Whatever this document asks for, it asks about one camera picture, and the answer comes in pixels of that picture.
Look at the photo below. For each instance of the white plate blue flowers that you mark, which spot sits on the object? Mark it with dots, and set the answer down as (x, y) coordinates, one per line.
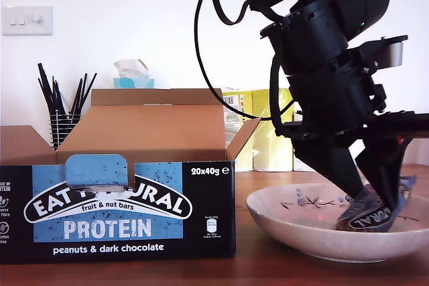
(301, 242)

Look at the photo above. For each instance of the blue black snackbar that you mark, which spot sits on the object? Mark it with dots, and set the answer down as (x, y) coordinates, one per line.
(365, 220)

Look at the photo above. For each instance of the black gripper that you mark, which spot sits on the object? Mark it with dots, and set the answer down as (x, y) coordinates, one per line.
(328, 105)

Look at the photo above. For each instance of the teal tissue box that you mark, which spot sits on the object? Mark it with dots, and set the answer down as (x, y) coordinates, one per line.
(134, 83)

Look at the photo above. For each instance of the small white carton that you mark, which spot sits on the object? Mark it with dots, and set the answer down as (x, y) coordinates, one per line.
(297, 167)

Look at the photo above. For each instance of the black stick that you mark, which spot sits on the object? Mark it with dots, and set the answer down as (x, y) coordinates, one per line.
(50, 88)
(79, 93)
(59, 94)
(86, 93)
(48, 97)

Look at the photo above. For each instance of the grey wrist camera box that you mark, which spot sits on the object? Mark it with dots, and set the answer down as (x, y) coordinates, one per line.
(395, 51)

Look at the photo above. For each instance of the yellow paper towel pack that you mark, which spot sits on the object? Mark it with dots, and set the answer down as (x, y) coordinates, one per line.
(261, 145)

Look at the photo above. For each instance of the white light switch plate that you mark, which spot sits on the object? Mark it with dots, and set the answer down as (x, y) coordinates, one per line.
(27, 20)

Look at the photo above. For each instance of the black blue snackbar carton box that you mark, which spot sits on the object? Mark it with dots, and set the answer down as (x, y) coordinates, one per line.
(117, 229)

